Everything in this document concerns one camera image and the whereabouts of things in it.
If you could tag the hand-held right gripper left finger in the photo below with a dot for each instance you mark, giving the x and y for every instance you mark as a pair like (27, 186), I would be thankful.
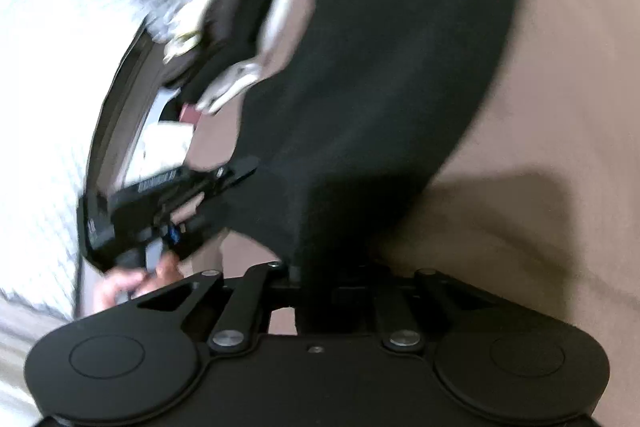
(250, 299)

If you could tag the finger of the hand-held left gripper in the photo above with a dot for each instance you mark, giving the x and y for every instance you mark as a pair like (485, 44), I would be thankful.
(235, 174)

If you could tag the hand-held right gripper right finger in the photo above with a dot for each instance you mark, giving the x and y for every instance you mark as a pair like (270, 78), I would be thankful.
(400, 317)

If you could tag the black sweater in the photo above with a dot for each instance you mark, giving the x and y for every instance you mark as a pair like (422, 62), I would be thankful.
(375, 82)

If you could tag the stack of folded clothes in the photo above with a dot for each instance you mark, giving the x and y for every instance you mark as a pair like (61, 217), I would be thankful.
(225, 7)

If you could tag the person's left hand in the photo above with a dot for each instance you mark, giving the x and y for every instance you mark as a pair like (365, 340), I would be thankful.
(125, 284)

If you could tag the white printed cloth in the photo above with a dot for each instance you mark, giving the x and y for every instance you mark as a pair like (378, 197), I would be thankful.
(160, 147)

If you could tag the silver quilted insulation sheet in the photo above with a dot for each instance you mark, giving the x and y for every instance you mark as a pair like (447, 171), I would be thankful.
(50, 82)

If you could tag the dark wooden frame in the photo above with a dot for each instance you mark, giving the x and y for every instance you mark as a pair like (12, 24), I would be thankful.
(115, 117)

